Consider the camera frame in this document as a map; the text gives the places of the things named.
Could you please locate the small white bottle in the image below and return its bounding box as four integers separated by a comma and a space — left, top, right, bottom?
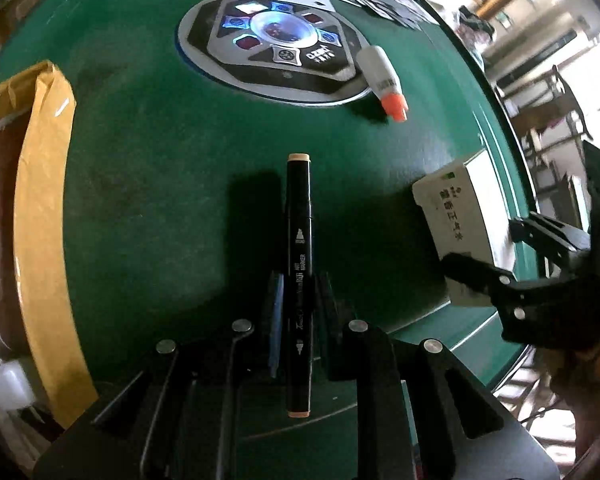
0, 360, 34, 411

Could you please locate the yellow cardboard box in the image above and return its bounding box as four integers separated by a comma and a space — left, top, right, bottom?
0, 60, 99, 431

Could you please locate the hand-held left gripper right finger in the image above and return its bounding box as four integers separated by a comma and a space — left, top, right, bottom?
316, 271, 562, 480

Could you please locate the white carton box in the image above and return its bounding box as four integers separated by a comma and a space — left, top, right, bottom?
412, 150, 519, 307

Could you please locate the table centre control panel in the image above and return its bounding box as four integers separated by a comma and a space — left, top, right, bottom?
175, 0, 376, 107

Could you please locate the pile of plastic bags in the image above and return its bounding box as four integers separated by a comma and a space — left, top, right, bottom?
457, 5, 497, 42

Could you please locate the dark wooden chair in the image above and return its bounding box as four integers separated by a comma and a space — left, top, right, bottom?
495, 65, 596, 192

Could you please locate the dark red packet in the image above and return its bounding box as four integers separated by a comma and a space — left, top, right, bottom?
0, 132, 31, 356

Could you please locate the white bottle with orange cap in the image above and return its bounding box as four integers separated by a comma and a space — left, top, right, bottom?
355, 45, 410, 124

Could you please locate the black marker with beige ends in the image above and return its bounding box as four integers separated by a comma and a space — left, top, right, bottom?
286, 152, 314, 419

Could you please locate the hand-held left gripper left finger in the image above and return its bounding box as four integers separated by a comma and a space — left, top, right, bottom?
32, 271, 286, 480

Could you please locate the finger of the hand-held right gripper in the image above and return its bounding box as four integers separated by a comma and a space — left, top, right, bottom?
509, 211, 592, 272
442, 251, 518, 294

